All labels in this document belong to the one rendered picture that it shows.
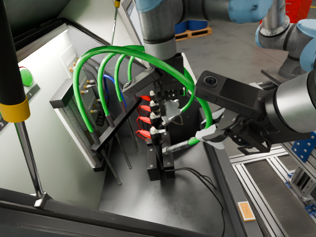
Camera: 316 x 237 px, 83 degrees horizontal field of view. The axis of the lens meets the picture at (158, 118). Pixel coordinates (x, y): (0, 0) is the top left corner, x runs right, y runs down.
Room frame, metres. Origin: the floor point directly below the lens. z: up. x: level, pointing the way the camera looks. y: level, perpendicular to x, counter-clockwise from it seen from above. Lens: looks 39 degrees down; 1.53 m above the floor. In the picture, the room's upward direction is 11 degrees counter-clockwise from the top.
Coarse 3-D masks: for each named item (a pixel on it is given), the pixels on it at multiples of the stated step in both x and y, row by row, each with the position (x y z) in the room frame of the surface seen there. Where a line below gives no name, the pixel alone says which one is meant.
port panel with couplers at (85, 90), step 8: (72, 48) 0.76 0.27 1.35; (64, 56) 0.67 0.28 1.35; (72, 56) 0.73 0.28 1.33; (64, 64) 0.65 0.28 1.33; (72, 64) 0.70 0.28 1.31; (72, 72) 0.67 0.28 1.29; (80, 72) 0.74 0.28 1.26; (80, 80) 0.70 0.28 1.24; (88, 80) 0.75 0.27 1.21; (80, 88) 0.68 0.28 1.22; (88, 88) 0.74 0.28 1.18; (88, 96) 0.71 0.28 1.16; (88, 104) 0.68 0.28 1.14; (96, 104) 0.71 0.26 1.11; (96, 112) 0.66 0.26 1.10
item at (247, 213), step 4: (240, 204) 0.23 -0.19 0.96; (244, 204) 0.22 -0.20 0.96; (244, 208) 0.21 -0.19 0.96; (248, 208) 0.21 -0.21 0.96; (244, 212) 0.20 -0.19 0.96; (248, 212) 0.20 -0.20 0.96; (248, 216) 0.19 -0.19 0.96; (252, 216) 0.19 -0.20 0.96; (244, 220) 0.19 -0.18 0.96; (248, 220) 0.18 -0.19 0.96; (252, 220) 0.18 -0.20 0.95
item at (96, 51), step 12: (96, 48) 0.39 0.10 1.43; (108, 48) 0.38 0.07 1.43; (120, 48) 0.37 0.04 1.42; (132, 48) 0.36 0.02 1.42; (84, 60) 0.41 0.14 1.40; (144, 60) 0.35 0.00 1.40; (156, 60) 0.33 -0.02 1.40; (168, 72) 0.32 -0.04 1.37; (180, 72) 0.32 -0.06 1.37; (192, 84) 0.31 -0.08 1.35; (204, 108) 0.29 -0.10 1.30; (84, 120) 0.46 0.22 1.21; (192, 144) 0.31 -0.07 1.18
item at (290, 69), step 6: (288, 54) 0.76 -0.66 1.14; (288, 60) 0.74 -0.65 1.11; (294, 60) 0.72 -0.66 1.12; (282, 66) 0.76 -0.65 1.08; (288, 66) 0.73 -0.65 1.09; (294, 66) 0.70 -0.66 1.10; (300, 66) 0.69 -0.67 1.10; (282, 72) 0.74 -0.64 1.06; (288, 72) 0.71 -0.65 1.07; (294, 72) 0.70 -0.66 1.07; (300, 72) 0.68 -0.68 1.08; (306, 72) 0.67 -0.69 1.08; (288, 78) 0.70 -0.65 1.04
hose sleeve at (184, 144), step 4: (188, 140) 0.32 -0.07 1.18; (176, 144) 0.33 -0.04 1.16; (180, 144) 0.32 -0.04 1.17; (184, 144) 0.31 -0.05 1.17; (188, 144) 0.31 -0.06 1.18; (168, 148) 0.34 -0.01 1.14; (172, 148) 0.33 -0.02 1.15; (176, 148) 0.32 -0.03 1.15; (180, 148) 0.32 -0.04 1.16; (184, 148) 0.31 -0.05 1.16; (168, 152) 0.33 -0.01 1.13
